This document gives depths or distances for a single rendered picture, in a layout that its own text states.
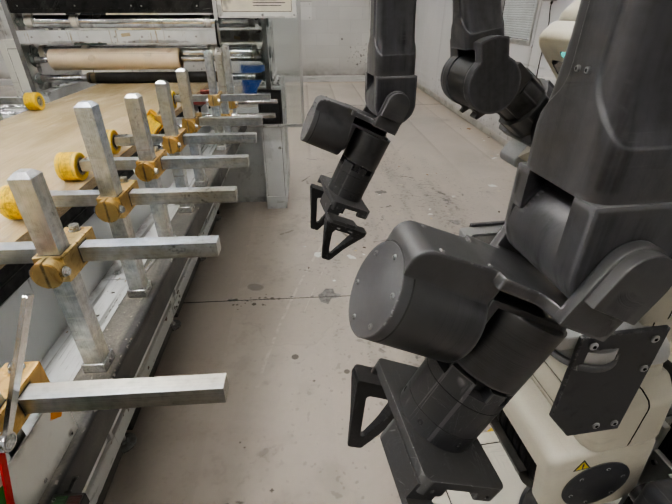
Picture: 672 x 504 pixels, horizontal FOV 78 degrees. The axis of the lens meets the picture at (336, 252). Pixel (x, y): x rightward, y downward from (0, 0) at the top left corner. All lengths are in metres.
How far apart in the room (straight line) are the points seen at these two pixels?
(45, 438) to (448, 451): 0.65
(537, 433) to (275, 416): 1.15
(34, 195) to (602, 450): 0.90
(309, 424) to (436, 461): 1.38
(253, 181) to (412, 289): 3.11
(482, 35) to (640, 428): 0.56
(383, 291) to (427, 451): 0.12
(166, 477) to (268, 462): 0.33
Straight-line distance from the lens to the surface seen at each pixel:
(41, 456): 0.82
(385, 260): 0.23
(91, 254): 0.87
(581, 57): 0.24
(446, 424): 0.29
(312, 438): 1.63
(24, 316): 0.64
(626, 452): 0.76
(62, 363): 1.18
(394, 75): 0.61
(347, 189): 0.64
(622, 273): 0.24
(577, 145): 0.23
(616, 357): 0.54
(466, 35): 0.65
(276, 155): 3.08
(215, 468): 1.62
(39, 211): 0.81
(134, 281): 1.14
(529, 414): 0.73
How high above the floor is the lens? 1.33
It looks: 30 degrees down
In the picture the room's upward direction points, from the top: straight up
